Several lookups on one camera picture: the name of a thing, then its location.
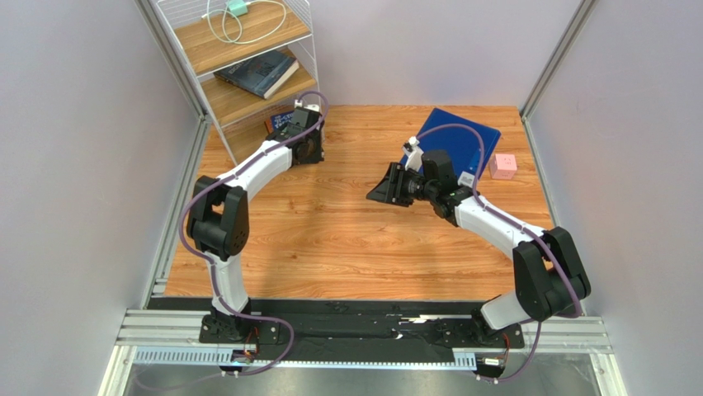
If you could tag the mint green charger block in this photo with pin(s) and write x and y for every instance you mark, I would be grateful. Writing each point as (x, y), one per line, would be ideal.
(236, 8)

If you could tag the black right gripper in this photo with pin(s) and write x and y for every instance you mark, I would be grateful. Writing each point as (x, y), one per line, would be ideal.
(396, 185)

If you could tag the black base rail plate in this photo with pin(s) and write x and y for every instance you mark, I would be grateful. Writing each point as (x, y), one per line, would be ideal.
(350, 330)

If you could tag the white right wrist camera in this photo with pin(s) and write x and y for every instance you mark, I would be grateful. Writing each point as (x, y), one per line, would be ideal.
(413, 154)

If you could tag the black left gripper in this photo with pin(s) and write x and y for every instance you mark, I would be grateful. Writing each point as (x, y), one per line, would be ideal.
(318, 156)

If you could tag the nineteen eighty-four book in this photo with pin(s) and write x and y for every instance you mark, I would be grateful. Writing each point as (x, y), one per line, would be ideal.
(262, 75)

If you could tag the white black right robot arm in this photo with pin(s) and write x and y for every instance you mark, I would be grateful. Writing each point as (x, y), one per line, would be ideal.
(549, 277)

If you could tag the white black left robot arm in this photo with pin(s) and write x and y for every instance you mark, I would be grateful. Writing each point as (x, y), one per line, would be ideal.
(218, 219)

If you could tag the blue 91-storey treehouse book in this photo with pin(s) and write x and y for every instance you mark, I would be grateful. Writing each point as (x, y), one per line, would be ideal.
(278, 121)

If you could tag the white wire wooden shelf rack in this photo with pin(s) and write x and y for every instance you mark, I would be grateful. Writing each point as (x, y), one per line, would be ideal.
(207, 39)

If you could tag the pink cube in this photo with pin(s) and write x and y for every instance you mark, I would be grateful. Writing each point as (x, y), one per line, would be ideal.
(503, 166)

